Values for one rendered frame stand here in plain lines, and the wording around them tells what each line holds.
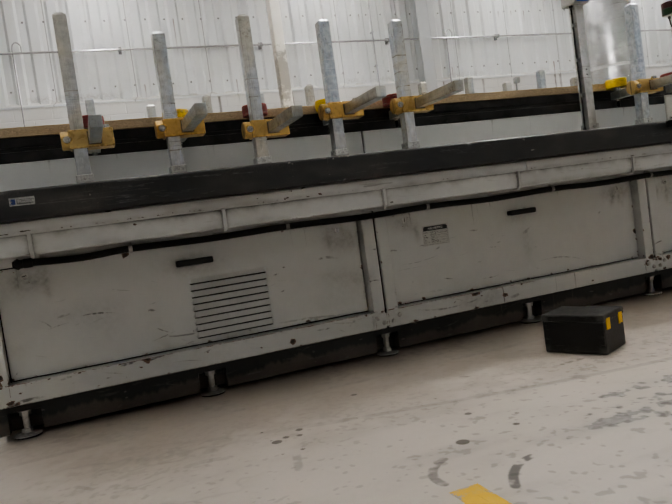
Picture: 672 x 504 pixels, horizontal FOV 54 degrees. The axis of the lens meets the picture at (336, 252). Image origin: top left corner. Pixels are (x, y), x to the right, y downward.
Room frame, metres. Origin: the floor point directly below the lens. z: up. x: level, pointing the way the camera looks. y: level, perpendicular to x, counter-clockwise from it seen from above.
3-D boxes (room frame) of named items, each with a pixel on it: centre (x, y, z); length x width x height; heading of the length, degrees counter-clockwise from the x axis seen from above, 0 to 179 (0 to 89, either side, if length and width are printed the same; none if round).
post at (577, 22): (2.40, -0.98, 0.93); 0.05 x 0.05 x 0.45; 21
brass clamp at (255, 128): (1.97, 0.16, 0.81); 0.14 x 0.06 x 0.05; 111
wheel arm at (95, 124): (1.76, 0.59, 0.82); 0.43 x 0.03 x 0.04; 21
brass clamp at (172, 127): (1.88, 0.39, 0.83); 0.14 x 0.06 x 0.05; 111
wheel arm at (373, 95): (2.02, -0.11, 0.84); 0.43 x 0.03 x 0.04; 21
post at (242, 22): (1.96, 0.18, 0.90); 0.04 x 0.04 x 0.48; 21
